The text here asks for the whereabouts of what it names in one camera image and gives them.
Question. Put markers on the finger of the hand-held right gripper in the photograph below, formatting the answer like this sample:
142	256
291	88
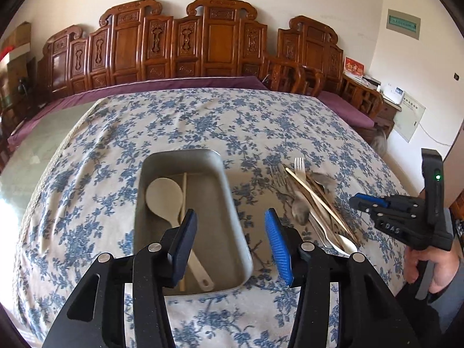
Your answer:
369	198
362	206

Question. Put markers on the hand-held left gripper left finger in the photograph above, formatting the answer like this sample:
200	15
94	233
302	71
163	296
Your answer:
184	243

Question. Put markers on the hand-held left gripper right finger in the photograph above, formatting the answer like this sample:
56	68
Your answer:
280	250

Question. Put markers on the wooden chopstick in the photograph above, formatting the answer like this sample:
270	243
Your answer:
308	188
319	212
337	219
184	188

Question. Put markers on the grey rectangular tray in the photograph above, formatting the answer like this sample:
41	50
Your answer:
214	224

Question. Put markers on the metal spoon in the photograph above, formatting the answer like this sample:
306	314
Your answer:
301	212
324	179

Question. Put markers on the white rice spoon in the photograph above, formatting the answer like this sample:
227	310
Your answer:
163	195

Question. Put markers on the metal fork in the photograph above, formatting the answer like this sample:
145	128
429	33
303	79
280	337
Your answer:
280	181

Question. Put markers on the white plastic fork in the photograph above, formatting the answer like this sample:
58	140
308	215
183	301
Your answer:
299	165

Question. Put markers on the person's right forearm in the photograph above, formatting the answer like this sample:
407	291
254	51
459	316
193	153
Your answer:
449	311

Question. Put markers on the person's right hand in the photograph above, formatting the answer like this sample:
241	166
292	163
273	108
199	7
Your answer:
445	272

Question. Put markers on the grey fluffy object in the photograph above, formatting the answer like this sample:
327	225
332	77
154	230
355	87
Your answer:
379	139

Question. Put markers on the short purple seat cushion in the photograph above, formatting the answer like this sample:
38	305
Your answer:
348	110

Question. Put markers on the dark clothing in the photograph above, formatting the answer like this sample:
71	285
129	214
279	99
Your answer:
417	319

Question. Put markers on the wooden side table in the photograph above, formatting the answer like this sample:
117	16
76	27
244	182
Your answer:
366	98

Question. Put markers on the white box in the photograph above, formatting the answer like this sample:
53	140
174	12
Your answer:
393	94

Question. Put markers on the blue floral tablecloth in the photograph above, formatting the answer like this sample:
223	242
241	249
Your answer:
217	123

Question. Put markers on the red card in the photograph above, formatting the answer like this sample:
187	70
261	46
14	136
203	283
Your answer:
353	67

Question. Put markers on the wooden armchair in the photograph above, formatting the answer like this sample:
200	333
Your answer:
286	76

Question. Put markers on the small carved wooden bench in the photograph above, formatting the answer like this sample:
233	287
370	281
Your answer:
311	50

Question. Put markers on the long purple seat cushion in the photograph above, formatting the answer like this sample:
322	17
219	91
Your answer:
145	87

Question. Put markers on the large carved wooden sofa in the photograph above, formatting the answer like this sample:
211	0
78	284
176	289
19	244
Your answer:
214	47

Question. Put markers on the white wall cover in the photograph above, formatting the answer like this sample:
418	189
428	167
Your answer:
411	119

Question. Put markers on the grey wall panel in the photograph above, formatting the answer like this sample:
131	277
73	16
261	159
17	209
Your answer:
402	24

